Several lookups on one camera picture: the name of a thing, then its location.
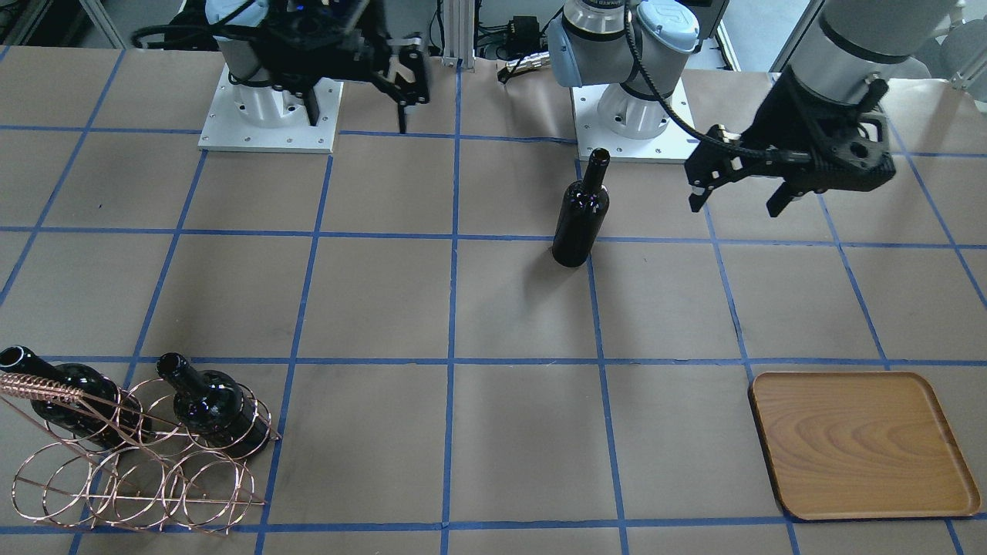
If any copper wire bottle basket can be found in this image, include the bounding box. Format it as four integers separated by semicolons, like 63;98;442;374
9;378;267;534

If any dark wine bottle front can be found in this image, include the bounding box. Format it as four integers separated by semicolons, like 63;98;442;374
552;148;611;267

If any dark wine bottle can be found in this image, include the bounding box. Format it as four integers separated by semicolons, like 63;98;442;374
1;345;149;450
156;352;269;459
552;148;611;267

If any dark wine bottle middle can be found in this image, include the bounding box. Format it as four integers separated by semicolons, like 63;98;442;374
156;352;269;459

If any wooden tray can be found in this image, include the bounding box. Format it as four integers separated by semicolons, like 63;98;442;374
750;370;982;521

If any dark wine bottle rear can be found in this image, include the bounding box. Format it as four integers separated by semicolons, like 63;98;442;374
1;345;149;450

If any aluminium frame post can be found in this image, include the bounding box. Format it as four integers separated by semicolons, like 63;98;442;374
440;0;478;72

